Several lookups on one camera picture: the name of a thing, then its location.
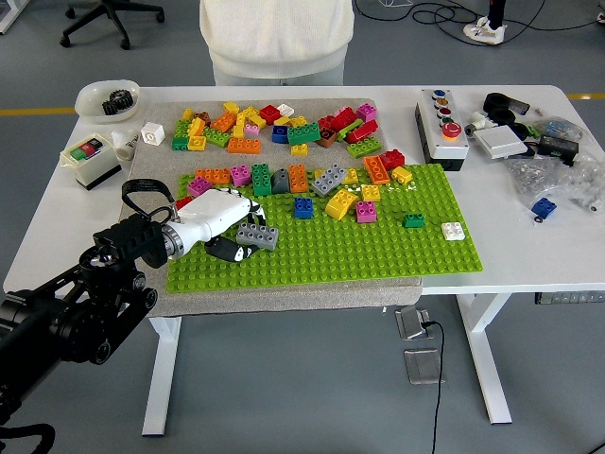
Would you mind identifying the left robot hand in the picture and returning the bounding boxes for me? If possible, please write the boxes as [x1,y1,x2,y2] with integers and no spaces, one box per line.
[175,186,269,264]

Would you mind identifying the grey two-by-four brick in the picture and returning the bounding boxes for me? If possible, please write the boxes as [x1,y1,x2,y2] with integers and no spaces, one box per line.
[309,163,349,199]
[234,221,280,252]

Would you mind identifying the green baseplate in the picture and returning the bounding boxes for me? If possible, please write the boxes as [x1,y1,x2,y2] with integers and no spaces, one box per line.
[164,163,484,296]

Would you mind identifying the orange two-by-four brick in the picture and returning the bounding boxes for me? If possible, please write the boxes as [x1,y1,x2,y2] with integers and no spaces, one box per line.
[194,167,233,186]
[226,137,263,155]

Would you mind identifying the pink two-by-two brick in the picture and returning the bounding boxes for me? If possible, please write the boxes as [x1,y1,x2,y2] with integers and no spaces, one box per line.
[229,164,251,189]

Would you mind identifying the dark green two-by-four brick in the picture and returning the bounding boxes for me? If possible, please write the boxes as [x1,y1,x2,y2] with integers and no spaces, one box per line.
[286,121,323,147]
[250,163,272,199]

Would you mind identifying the grey slope brick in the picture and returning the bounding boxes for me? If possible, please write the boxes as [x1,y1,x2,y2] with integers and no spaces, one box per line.
[269,168,290,196]

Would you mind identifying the white cube box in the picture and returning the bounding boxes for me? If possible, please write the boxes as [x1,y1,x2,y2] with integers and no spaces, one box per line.
[140,121,166,147]

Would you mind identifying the white plastic tube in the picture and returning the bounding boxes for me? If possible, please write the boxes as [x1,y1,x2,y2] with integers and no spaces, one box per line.
[111,130,141,162]

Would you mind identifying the grey-brown mat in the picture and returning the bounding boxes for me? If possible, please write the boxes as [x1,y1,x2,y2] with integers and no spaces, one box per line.
[117,97,424,321]

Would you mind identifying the yellow arch brick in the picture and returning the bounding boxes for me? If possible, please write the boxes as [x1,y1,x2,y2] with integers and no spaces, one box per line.
[323,188,360,222]

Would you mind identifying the white plastic bowl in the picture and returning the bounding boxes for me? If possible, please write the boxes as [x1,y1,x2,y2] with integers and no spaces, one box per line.
[74,79,142,125]

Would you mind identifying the lime green flat plate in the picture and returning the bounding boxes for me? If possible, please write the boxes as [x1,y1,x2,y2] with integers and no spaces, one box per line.
[336,117,365,143]

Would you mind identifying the red two-by-four brick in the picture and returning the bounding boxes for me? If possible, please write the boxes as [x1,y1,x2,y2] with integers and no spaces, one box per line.
[329,106,359,133]
[344,118,381,145]

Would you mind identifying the white table leg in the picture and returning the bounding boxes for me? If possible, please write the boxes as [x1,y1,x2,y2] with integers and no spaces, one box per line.
[456,292,514,426]
[141,316,183,437]

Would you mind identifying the lime green two-by-four brick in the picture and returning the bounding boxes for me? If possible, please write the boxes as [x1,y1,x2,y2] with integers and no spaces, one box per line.
[346,135,384,160]

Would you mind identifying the orange upturned long brick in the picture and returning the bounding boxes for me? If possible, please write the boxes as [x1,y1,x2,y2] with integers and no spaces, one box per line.
[361,154,391,186]

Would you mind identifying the metal floor socket box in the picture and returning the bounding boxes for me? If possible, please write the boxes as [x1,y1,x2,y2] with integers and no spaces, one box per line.
[395,306,432,341]
[403,348,445,387]

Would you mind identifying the black office chair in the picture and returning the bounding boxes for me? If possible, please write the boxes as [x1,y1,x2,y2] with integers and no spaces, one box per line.
[60,0,166,51]

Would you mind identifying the white two-by-two brick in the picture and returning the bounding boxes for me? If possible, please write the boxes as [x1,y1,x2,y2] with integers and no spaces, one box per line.
[440,220,467,243]

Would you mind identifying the push-button control box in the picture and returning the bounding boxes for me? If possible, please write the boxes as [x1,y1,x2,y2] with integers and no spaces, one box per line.
[414,87,471,172]

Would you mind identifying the white furniture foot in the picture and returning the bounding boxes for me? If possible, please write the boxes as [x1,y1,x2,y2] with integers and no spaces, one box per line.
[0,0,30,35]

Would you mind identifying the white pipe connector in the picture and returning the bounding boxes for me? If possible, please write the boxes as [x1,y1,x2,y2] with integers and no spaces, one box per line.
[463,111,497,139]

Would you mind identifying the clear bag of screws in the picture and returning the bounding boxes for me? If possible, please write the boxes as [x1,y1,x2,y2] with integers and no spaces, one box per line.
[505,155,576,209]

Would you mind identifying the black power adapter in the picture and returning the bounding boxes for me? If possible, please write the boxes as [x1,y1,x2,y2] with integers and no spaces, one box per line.
[537,134,580,167]

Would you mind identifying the clear bag blue parts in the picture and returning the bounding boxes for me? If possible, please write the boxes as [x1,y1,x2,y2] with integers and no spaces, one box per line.
[531,115,585,143]

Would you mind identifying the table height control panel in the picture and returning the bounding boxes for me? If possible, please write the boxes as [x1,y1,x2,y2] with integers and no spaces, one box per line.
[534,290,605,306]

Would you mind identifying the clear bag metal parts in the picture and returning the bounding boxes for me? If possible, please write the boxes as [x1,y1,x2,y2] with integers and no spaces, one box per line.
[564,150,605,217]

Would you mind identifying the switch box green red buttons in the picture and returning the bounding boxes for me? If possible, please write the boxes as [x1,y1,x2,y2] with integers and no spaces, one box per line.
[60,131,123,192]

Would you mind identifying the black power cable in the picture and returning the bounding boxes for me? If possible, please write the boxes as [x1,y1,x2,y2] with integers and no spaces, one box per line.
[420,320,447,454]

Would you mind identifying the black floor cable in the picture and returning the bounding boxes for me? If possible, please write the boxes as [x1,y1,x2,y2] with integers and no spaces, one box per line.
[354,0,605,48]

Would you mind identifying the white flat switch plate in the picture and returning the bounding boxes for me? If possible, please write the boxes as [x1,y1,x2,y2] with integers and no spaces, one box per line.
[472,126,529,161]

